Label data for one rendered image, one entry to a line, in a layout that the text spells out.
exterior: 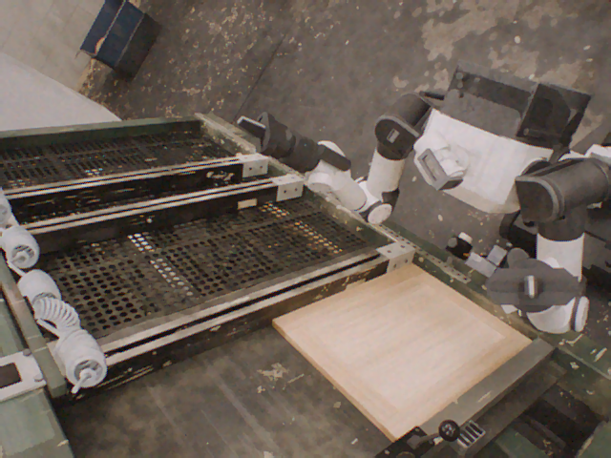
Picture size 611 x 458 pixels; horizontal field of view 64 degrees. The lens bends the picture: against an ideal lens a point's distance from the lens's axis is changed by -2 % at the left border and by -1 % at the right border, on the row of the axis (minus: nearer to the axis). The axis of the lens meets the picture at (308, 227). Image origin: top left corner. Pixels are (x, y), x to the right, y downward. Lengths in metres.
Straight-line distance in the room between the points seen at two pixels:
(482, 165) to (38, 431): 0.99
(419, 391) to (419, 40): 2.43
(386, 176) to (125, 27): 4.10
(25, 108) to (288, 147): 3.69
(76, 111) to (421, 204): 3.19
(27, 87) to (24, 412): 3.85
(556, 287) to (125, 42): 4.77
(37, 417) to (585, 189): 1.08
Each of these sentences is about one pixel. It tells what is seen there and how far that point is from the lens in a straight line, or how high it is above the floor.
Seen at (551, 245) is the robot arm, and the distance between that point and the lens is 1.14.
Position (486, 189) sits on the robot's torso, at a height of 1.33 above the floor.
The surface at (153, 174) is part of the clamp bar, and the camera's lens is 1.87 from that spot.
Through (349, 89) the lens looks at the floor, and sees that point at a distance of 3.31.
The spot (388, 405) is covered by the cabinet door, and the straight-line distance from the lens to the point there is 1.14.
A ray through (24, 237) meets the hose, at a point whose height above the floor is 1.86.
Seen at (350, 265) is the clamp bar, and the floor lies 1.13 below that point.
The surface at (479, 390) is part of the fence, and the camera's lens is 1.23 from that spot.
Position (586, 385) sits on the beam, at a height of 0.88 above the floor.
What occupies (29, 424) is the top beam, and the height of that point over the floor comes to 1.90.
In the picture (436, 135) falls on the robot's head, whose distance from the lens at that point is 1.10.
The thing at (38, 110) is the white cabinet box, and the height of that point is 0.74.
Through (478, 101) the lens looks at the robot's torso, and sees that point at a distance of 1.17.
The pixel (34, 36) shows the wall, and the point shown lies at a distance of 6.06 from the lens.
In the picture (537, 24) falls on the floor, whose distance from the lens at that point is 3.03.
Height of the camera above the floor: 2.36
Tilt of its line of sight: 51 degrees down
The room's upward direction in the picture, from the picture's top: 63 degrees counter-clockwise
